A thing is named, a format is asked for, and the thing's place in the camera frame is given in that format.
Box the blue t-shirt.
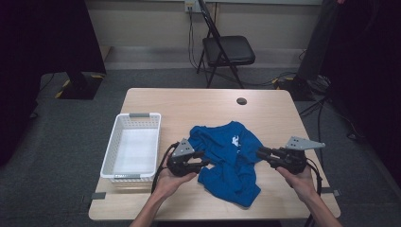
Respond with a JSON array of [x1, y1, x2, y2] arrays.
[[187, 120, 265, 209]]

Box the person's right hand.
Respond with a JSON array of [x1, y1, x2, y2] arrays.
[[275, 165, 317, 203]]

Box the coiled cable bundle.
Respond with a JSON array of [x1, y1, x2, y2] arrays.
[[306, 74, 332, 96]]

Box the grey covered stand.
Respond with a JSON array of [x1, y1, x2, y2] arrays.
[[296, 0, 340, 81]]

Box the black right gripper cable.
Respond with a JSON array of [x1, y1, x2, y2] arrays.
[[304, 157, 324, 227]]

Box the white plastic basket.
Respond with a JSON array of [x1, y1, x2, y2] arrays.
[[99, 112, 162, 183]]

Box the dark curtain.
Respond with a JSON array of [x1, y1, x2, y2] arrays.
[[320, 0, 401, 187], [0, 0, 107, 166]]

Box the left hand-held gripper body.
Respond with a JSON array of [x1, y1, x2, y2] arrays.
[[166, 137, 202, 178]]

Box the black stand base yellow tape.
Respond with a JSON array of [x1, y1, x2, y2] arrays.
[[55, 71, 105, 101], [272, 75, 316, 102]]

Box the black folding chair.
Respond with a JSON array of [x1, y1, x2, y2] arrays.
[[196, 0, 256, 89]]

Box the person's left hand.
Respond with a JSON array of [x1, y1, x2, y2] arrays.
[[152, 157, 199, 201]]

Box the black floor cable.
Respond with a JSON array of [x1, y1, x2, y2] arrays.
[[298, 94, 368, 168]]

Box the black wall socket cables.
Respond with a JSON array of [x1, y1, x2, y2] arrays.
[[187, 9, 209, 72]]

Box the white wall socket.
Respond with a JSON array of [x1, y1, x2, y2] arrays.
[[183, 0, 200, 13]]

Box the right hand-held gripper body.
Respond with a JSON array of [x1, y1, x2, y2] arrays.
[[273, 135, 326, 176]]

